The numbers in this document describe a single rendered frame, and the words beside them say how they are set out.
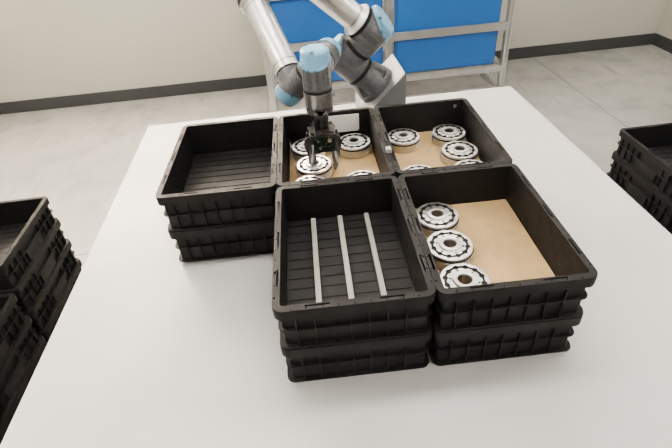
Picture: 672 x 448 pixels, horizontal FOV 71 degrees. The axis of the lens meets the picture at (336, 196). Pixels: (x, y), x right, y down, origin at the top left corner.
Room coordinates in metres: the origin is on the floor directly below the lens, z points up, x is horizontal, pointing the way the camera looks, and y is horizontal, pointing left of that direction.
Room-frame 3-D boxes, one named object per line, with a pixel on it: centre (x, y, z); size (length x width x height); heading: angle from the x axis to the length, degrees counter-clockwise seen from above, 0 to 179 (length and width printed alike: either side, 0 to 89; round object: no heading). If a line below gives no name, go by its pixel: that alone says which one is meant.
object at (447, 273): (0.66, -0.25, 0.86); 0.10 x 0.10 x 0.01
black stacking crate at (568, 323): (0.77, -0.31, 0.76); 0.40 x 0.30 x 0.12; 2
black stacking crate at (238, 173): (1.15, 0.30, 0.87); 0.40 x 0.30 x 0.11; 2
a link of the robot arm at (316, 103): (1.14, 0.02, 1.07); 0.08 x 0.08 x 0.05
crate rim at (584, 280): (0.77, -0.31, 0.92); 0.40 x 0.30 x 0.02; 2
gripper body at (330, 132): (1.13, 0.02, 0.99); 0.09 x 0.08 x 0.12; 2
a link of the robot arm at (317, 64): (1.14, 0.02, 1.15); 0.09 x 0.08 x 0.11; 165
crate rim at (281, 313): (0.76, -0.01, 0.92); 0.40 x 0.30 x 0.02; 2
